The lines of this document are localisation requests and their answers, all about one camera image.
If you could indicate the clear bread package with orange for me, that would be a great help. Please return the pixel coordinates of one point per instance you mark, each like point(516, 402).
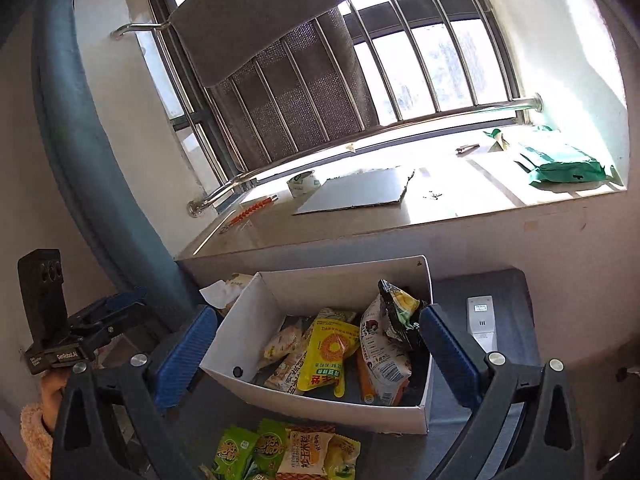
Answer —
point(283, 343)

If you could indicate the cream knit left sleeve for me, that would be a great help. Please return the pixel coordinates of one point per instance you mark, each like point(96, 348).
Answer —
point(38, 442)

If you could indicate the beige orange snack packet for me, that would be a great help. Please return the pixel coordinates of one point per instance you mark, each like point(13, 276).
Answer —
point(305, 452)

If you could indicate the white cardboard box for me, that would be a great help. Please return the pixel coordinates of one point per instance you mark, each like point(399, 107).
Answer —
point(272, 300)

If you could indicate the green snack bag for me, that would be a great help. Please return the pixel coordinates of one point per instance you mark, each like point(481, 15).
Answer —
point(234, 453)
point(270, 446)

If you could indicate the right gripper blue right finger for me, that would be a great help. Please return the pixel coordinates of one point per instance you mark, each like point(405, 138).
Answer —
point(458, 356)

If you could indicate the grey cloth on window bars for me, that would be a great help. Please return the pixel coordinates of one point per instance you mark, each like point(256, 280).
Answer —
point(284, 73)

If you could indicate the steel window guard rail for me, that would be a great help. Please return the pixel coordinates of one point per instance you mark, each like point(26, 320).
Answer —
point(405, 18)

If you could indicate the grey flat board on sill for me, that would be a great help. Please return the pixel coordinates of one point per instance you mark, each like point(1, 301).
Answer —
point(373, 188)

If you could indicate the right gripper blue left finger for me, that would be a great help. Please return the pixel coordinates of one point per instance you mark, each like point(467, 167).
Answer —
point(177, 359)

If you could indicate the green plastic bag on sill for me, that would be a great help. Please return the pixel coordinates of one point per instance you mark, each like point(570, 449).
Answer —
point(548, 158)

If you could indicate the white remote control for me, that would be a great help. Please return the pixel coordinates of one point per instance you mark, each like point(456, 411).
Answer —
point(480, 313)

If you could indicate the white tape roll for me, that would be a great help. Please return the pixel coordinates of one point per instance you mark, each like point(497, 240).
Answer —
point(304, 183)

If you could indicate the red orange beaded stick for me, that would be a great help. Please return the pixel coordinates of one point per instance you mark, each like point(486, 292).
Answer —
point(247, 211)

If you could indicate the yellow sunflower seed bag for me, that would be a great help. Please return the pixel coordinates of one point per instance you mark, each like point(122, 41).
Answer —
point(330, 344)

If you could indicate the dark teal curtain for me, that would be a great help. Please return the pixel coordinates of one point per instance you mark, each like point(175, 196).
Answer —
point(93, 188)

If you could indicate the person's left hand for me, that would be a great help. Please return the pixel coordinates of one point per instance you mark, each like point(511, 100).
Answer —
point(52, 385)

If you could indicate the yellow-black chip bag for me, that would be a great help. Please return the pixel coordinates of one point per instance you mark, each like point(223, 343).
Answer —
point(400, 313)

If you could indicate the white red triangular snack bag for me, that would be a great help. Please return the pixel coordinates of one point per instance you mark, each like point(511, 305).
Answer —
point(386, 361)

